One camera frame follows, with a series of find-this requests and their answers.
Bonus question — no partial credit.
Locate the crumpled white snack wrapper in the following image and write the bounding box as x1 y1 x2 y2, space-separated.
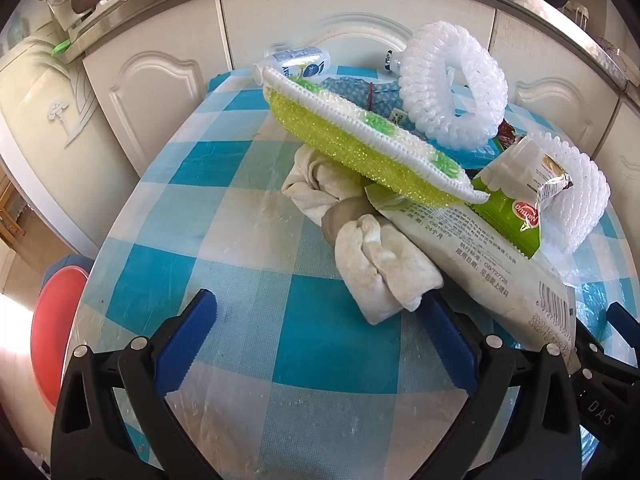
492 136 573 211

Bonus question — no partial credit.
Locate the white plastic bottle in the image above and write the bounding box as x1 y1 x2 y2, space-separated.
252 46 332 86

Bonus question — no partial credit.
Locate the pink plastic bucket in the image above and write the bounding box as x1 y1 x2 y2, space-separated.
30 265 91 416

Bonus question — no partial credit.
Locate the white foam fruit net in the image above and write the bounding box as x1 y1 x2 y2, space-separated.
525 135 612 255

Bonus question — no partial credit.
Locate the green snack wrapper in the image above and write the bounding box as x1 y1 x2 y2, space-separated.
470 160 543 261

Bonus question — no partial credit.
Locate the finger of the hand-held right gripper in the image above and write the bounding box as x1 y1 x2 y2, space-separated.
567 317 640 443
607 302 640 351

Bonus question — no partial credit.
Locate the dark red wrapper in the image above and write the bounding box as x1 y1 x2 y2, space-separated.
495 120 518 148

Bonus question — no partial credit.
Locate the teal snack packet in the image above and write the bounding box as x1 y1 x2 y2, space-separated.
435 137 506 168

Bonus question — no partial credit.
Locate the blue patterned cloth bundle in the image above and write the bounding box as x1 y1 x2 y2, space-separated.
320 76 431 131

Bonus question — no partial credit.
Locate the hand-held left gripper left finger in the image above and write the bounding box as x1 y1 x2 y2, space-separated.
50 288 221 480

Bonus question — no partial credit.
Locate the yellow green scrub sponge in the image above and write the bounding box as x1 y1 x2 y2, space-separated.
262 67 491 206

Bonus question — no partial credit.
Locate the white plastic packaging bag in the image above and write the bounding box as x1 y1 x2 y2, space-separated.
365 185 578 356

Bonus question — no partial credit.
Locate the blue cushioned stool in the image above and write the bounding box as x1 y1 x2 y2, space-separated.
42 255 96 286

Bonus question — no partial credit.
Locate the large white foam net ring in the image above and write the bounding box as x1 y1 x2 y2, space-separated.
399 20 508 150

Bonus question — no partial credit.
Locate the cream refrigerator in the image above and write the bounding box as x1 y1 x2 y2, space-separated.
0 25 143 261

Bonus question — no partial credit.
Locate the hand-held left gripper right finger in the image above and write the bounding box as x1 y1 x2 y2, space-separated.
419 290 583 480

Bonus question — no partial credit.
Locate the white knotted cloth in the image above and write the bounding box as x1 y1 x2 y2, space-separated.
281 145 443 326

